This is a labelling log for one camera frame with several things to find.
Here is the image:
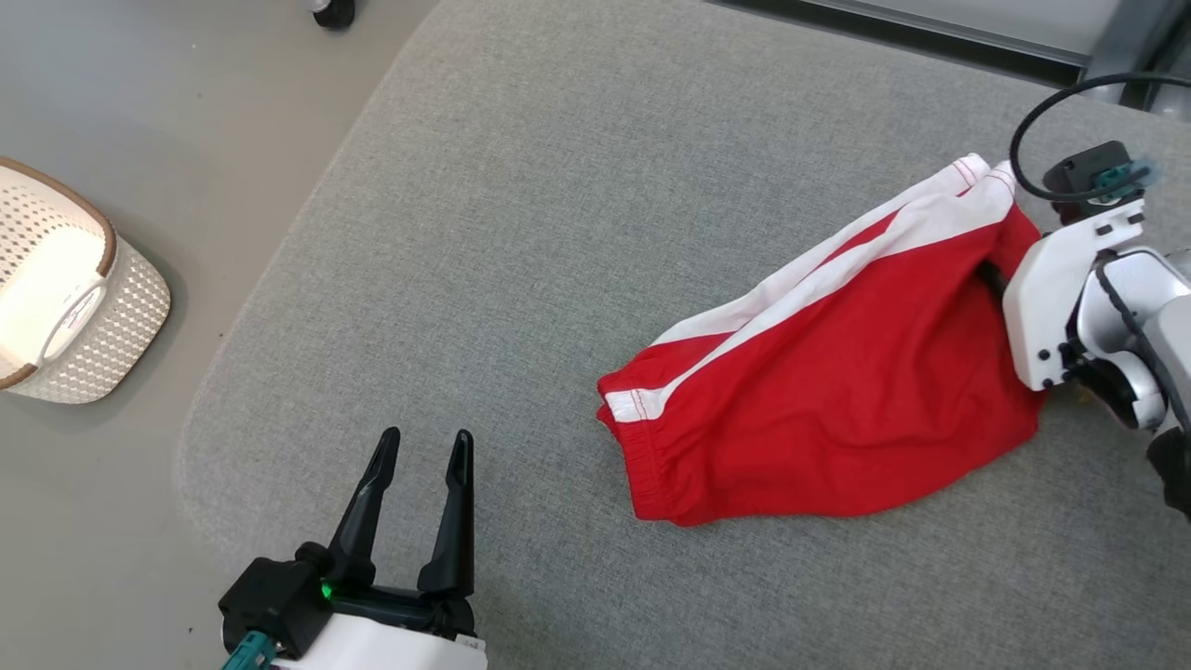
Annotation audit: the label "left cable with teal plug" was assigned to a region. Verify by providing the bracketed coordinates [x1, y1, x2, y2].
[221, 631, 280, 670]

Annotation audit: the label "right cable with teal plug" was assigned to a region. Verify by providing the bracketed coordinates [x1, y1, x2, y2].
[1010, 73, 1191, 202]

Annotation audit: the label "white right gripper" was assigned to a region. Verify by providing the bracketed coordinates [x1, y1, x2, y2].
[977, 200, 1150, 392]

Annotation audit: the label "cable with teal plug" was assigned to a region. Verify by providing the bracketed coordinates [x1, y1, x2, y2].
[1010, 73, 1191, 202]
[221, 631, 280, 670]

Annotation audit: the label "grey partition floor rail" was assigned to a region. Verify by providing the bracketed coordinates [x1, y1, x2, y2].
[707, 0, 1090, 68]

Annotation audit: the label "white woven laundry basket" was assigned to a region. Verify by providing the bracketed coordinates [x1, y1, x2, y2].
[0, 156, 173, 406]

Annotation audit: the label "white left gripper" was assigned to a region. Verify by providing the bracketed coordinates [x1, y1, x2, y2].
[270, 428, 489, 670]

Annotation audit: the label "red shorts white stripes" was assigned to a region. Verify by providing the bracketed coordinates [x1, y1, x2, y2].
[595, 154, 1048, 527]

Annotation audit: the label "grey partition frame post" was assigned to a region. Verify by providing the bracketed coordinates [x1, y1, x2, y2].
[1084, 0, 1191, 108]

